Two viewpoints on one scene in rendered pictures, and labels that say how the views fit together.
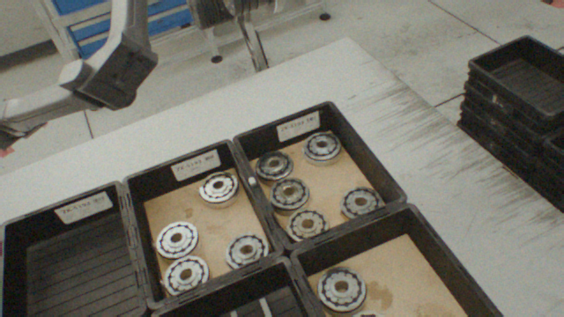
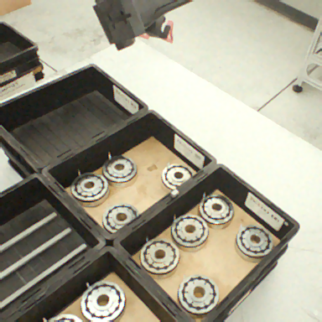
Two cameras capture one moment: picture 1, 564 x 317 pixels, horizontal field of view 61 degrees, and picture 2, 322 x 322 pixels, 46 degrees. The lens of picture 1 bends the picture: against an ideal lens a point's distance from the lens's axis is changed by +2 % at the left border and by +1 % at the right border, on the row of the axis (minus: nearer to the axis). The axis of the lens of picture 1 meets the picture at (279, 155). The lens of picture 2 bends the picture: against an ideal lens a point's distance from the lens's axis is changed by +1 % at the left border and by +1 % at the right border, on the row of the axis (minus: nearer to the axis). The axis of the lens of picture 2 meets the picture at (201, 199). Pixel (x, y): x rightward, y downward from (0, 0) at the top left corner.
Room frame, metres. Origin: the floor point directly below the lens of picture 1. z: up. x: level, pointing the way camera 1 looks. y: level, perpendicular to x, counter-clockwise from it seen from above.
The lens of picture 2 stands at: (0.42, -0.42, 1.74)
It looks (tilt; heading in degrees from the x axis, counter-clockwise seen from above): 54 degrees down; 50
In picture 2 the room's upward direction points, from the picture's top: 10 degrees clockwise
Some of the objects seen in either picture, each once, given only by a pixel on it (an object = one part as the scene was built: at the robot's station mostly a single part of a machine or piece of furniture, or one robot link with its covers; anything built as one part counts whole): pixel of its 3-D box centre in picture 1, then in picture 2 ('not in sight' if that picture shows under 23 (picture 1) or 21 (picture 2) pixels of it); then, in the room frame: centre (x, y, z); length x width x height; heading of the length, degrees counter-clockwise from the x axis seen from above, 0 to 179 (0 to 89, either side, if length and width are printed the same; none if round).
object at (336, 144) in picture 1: (322, 145); (255, 240); (0.90, -0.12, 0.86); 0.10 x 0.10 x 0.01
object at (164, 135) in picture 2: (202, 226); (134, 179); (0.70, 0.22, 0.87); 0.40 x 0.30 x 0.11; 14
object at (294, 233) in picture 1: (307, 225); (159, 255); (0.65, -0.03, 0.86); 0.10 x 0.10 x 0.01
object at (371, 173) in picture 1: (314, 181); (208, 245); (0.77, -0.07, 0.87); 0.40 x 0.30 x 0.11; 14
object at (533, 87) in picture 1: (522, 116); not in sight; (1.31, -0.99, 0.37); 0.40 x 0.30 x 0.45; 18
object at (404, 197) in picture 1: (312, 168); (210, 236); (0.77, -0.07, 0.92); 0.40 x 0.30 x 0.02; 14
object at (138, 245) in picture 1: (196, 214); (133, 168); (0.70, 0.22, 0.92); 0.40 x 0.30 x 0.02; 14
